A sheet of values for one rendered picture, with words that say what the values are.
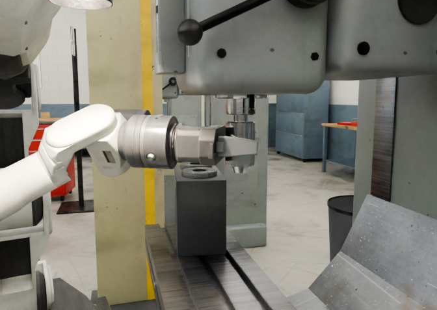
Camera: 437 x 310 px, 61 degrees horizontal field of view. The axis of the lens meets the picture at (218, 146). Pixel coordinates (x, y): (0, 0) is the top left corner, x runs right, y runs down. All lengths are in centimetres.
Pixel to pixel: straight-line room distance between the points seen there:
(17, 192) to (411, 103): 72
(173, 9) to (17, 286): 99
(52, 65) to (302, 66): 927
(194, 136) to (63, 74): 912
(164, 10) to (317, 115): 745
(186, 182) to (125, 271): 168
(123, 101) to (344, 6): 185
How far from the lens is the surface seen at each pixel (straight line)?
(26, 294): 132
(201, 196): 90
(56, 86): 965
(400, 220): 84
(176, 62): 55
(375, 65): 56
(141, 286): 257
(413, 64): 60
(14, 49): 87
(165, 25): 55
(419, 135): 81
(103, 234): 242
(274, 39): 51
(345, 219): 245
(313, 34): 53
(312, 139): 794
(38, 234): 119
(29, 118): 112
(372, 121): 91
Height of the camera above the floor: 130
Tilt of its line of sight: 7 degrees down
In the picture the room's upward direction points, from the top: straight up
